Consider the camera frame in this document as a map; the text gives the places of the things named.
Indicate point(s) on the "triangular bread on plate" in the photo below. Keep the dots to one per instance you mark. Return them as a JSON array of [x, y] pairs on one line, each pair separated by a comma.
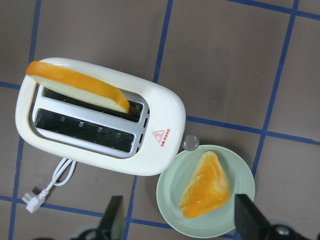
[[208, 188]]

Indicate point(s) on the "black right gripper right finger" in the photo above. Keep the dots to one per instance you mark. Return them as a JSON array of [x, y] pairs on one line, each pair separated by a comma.
[[250, 223]]

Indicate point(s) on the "pale green plate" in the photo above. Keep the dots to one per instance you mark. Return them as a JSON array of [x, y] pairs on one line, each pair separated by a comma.
[[171, 184]]

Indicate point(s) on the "bread slice in toaster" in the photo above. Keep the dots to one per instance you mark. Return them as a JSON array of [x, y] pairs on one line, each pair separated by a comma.
[[78, 86]]

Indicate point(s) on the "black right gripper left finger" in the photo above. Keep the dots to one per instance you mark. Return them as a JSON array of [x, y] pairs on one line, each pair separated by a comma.
[[112, 225]]

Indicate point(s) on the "white two-slot toaster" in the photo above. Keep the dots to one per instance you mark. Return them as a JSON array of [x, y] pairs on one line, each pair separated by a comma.
[[143, 141]]

